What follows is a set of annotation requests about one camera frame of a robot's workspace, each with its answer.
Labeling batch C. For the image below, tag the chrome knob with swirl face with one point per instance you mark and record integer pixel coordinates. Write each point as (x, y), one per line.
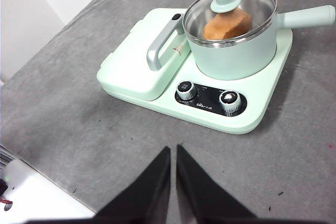
(229, 102)

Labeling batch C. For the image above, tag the chrome knob with text face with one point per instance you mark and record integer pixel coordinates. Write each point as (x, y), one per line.
(186, 90)

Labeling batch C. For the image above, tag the mint green cooker base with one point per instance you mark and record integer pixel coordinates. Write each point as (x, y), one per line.
(262, 95)

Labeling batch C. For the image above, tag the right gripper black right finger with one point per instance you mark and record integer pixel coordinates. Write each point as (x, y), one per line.
(199, 195)

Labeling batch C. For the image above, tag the brown potato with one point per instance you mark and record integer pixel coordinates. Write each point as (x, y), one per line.
(223, 27)

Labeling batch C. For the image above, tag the mint green steamer pot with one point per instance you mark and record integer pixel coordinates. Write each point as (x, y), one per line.
(231, 58)

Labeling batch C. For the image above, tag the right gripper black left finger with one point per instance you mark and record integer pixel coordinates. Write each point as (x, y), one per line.
(147, 195)

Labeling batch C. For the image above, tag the grey ribbed panel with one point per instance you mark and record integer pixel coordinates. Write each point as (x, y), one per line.
(4, 155)

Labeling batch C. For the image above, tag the mint green griddle cover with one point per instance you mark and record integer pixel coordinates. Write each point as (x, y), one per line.
(126, 72)

